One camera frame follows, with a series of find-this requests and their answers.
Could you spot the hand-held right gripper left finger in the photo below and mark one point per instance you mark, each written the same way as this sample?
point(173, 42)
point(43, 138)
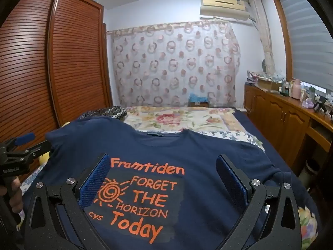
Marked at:
point(93, 179)

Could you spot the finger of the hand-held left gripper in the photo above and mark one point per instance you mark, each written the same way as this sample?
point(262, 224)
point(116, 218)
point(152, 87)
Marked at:
point(39, 149)
point(26, 137)

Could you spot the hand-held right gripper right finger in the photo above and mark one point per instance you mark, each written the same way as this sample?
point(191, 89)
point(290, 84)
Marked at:
point(231, 179)

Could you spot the navy printed t-shirt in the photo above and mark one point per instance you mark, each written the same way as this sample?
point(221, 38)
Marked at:
point(182, 151)

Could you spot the person's left hand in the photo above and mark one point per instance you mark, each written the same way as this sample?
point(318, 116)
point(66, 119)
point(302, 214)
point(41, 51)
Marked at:
point(15, 195)

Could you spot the navy bed sheet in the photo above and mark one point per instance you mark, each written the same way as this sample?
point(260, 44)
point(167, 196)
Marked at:
point(260, 135)

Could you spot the wooden sideboard cabinet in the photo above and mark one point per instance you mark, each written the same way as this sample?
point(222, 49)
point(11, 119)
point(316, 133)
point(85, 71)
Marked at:
point(275, 112)

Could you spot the dark waste bin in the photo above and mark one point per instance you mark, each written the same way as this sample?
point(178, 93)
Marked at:
point(312, 168)

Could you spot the brown cardboard box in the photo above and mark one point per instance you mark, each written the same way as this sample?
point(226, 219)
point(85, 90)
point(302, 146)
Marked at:
point(199, 104)

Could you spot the wooden louvred wardrobe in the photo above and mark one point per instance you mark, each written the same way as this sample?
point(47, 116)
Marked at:
point(65, 57)

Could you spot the blue cloth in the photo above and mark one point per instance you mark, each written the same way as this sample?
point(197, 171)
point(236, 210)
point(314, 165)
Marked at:
point(198, 96)

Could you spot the rose floral blanket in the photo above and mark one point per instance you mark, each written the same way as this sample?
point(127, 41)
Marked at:
point(166, 118)

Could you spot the yellow flower quilt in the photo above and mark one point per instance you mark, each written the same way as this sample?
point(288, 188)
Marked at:
point(308, 226)

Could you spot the open cardboard box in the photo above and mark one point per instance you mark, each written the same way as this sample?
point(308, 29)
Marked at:
point(265, 84)

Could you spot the pile of papers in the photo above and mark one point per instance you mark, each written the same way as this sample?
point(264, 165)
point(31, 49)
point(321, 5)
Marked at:
point(252, 77)

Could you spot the pink tissue pack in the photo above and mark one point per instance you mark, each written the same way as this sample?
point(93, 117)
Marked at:
point(308, 104)

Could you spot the pink thermos bottle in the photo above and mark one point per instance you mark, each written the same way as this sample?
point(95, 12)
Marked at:
point(296, 89)

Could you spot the black desk gadget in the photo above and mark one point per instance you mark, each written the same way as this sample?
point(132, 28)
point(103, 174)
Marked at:
point(321, 104)

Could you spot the small oval mirror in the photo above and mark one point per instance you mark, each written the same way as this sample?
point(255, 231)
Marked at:
point(263, 66)

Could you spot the green bottle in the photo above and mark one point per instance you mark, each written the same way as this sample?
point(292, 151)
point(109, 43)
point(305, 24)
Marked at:
point(311, 92)

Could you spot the beige tied curtain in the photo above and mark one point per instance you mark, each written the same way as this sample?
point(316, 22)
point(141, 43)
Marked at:
point(262, 31)

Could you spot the grey window blind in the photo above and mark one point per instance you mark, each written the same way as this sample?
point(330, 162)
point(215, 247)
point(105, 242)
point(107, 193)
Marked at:
point(307, 36)

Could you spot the white air conditioner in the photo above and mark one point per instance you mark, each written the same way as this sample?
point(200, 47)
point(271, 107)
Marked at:
point(223, 7)

